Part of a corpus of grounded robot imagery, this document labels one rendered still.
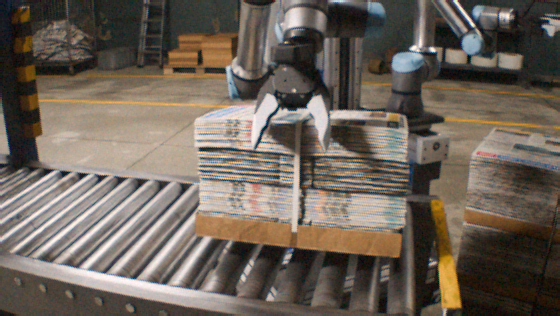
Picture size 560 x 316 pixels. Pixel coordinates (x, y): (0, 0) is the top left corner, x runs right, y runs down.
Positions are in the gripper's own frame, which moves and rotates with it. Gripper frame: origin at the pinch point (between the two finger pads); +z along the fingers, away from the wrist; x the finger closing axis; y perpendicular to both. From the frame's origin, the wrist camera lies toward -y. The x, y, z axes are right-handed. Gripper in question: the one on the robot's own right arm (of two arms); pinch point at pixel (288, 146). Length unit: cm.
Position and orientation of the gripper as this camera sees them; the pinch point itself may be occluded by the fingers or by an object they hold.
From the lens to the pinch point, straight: 77.4
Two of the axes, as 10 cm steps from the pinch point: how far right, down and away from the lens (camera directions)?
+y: 1.9, 2.8, 9.4
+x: -9.8, -0.5, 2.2
